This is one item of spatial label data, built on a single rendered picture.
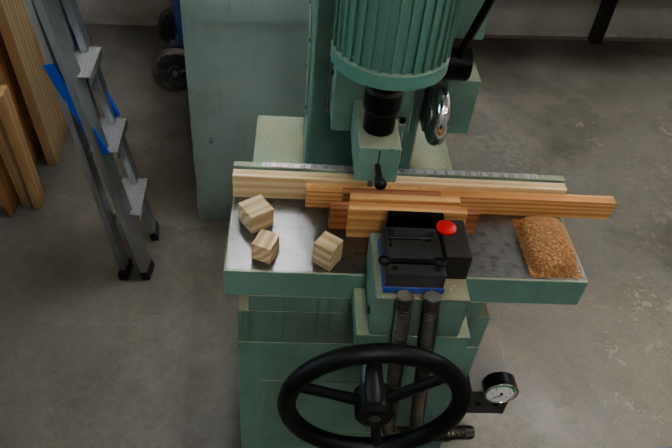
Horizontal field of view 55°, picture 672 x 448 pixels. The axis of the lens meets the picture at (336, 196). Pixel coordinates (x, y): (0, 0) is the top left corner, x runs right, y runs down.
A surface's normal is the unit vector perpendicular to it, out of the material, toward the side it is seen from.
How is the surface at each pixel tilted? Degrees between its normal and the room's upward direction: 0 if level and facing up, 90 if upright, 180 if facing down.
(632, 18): 90
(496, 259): 0
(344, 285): 90
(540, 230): 22
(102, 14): 90
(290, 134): 0
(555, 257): 32
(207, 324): 0
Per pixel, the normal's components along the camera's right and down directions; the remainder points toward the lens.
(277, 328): 0.03, 0.67
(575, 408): 0.08, -0.74
